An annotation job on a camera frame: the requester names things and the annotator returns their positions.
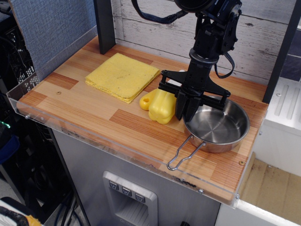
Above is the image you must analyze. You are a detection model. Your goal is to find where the silver toy fridge dispenser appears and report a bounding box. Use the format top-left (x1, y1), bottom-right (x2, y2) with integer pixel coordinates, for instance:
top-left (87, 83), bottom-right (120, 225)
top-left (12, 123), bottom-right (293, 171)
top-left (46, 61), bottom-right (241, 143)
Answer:
top-left (103, 171), bottom-right (158, 226)

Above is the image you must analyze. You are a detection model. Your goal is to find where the black right vertical post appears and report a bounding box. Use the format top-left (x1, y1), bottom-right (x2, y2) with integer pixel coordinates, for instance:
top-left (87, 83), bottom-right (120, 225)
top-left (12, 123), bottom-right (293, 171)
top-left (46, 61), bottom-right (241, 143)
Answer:
top-left (262, 0), bottom-right (301, 104)

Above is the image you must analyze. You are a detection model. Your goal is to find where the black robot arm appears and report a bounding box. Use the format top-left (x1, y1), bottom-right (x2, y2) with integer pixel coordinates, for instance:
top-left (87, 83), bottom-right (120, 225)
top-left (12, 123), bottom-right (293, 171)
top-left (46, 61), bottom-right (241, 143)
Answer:
top-left (159, 0), bottom-right (242, 122)

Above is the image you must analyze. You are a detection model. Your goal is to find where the black left vertical post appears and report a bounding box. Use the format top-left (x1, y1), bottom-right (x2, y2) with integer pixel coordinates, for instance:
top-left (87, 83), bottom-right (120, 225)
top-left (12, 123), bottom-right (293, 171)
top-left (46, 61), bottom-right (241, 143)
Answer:
top-left (93, 0), bottom-right (116, 55)

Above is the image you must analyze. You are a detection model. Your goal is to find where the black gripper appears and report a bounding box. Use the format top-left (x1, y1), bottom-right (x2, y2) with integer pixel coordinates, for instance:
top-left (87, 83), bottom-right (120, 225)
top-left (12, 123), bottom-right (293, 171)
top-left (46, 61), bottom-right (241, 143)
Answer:
top-left (159, 49), bottom-right (230, 122)

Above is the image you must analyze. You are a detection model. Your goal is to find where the yellow folded cloth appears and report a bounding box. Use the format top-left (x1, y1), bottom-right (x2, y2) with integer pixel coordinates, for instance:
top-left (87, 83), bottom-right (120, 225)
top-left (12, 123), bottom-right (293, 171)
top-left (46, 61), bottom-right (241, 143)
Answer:
top-left (85, 53), bottom-right (160, 104)

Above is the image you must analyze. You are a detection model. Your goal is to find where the clear acrylic table guard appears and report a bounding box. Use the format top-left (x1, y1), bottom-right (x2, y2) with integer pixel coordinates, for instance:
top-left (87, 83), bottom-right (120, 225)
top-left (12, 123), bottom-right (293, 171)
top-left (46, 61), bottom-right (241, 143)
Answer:
top-left (6, 24), bottom-right (265, 210)

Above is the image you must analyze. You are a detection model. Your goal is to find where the yellow plastic bell pepper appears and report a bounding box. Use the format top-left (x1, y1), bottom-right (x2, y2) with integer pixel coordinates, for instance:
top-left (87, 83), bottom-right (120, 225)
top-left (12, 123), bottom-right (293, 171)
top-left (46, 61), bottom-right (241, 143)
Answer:
top-left (149, 89), bottom-right (176, 124)

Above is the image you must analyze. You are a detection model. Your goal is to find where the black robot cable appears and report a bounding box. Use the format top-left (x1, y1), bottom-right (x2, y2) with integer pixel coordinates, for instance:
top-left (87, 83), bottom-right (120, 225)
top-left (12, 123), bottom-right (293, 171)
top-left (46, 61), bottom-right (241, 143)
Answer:
top-left (131, 0), bottom-right (235, 80)

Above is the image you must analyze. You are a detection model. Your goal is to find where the white knife yellow handle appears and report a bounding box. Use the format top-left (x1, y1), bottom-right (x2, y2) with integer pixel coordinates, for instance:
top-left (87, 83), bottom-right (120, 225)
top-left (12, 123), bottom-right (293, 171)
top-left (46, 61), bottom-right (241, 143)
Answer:
top-left (139, 69), bottom-right (186, 112)

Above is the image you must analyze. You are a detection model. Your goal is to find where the white toy sink unit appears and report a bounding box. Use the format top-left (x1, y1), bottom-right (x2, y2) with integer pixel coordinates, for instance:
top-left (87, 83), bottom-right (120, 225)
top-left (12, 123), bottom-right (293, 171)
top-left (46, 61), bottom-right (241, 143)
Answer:
top-left (240, 78), bottom-right (301, 226)

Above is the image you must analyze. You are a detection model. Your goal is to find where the stainless steel pan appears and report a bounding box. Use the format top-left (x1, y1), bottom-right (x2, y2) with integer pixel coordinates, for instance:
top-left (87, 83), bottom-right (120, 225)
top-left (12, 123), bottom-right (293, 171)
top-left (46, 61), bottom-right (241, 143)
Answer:
top-left (166, 100), bottom-right (250, 171)

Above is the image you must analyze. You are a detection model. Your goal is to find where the yellow object bottom left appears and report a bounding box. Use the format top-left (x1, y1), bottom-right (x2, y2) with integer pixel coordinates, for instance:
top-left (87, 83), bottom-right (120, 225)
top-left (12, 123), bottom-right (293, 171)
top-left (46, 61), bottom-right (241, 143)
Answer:
top-left (25, 215), bottom-right (42, 226)

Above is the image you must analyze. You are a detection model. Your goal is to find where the black vertical post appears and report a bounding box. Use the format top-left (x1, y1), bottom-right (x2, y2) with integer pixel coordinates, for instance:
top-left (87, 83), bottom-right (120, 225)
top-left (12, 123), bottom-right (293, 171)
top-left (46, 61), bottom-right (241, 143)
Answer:
top-left (262, 0), bottom-right (301, 104)
top-left (93, 0), bottom-right (116, 55)

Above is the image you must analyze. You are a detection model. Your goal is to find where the blue fabric panel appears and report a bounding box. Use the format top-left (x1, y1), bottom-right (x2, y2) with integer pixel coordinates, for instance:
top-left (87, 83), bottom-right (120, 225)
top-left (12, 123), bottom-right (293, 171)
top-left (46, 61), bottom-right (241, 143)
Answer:
top-left (9, 0), bottom-right (97, 81)

